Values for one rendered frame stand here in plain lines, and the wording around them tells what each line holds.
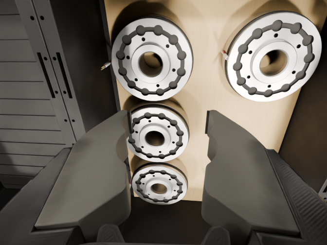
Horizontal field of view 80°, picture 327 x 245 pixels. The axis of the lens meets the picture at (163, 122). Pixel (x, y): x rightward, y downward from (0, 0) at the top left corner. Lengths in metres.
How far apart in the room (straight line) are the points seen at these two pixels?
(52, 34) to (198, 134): 0.24
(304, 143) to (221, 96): 0.12
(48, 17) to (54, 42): 0.02
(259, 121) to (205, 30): 0.16
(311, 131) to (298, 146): 0.04
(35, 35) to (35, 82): 0.16
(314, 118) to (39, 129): 0.43
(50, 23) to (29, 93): 0.20
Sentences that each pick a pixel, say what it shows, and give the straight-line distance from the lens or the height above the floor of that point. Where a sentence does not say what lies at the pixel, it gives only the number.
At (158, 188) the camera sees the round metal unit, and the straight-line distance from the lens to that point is 0.39.
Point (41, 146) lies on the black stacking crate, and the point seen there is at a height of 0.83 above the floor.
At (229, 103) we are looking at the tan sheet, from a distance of 0.31.
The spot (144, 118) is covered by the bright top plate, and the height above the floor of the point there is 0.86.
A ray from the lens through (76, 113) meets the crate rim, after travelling 0.23.
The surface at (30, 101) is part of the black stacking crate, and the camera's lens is 0.39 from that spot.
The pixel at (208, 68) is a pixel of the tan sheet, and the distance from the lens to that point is 0.29.
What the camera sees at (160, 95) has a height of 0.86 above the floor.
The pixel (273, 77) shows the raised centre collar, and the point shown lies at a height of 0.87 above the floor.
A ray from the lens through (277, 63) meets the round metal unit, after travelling 0.29.
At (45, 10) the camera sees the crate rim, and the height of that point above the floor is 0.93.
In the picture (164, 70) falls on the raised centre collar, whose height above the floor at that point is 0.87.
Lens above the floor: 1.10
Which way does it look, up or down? 58 degrees down
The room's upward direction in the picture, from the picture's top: 169 degrees counter-clockwise
